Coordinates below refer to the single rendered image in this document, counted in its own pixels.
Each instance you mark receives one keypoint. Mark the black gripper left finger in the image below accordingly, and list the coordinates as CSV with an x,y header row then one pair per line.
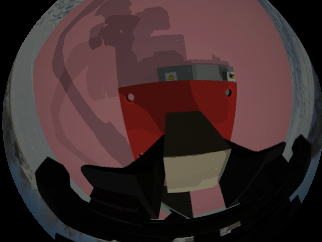
x,y
144,178

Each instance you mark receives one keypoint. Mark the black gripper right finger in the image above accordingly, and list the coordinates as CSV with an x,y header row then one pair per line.
x,y
243,167

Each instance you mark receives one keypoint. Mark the red board with handle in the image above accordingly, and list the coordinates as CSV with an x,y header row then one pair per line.
x,y
195,117

